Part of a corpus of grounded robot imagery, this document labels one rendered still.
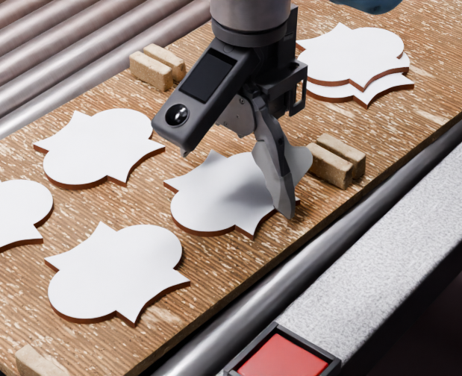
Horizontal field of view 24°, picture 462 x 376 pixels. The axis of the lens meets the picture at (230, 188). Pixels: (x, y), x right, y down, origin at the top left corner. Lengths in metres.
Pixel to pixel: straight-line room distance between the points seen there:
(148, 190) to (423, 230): 0.29
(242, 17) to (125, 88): 0.34
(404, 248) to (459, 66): 0.32
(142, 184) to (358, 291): 0.26
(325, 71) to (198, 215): 0.29
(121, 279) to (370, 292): 0.24
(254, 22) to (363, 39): 0.39
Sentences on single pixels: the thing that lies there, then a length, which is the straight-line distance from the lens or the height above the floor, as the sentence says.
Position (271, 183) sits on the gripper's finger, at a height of 0.99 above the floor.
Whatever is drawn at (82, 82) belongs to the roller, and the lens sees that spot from 1.35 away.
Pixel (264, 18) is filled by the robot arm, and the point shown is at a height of 1.16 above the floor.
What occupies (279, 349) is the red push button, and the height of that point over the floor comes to 0.93.
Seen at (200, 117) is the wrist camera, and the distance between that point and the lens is 1.00.
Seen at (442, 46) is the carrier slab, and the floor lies 0.94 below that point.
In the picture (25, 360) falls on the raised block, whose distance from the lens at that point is 0.95.
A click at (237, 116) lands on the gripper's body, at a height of 1.05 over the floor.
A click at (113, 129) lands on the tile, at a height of 0.94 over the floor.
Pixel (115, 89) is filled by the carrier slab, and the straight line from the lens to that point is 1.30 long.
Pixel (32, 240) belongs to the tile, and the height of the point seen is 0.94.
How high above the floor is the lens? 1.67
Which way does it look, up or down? 40 degrees down
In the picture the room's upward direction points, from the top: straight up
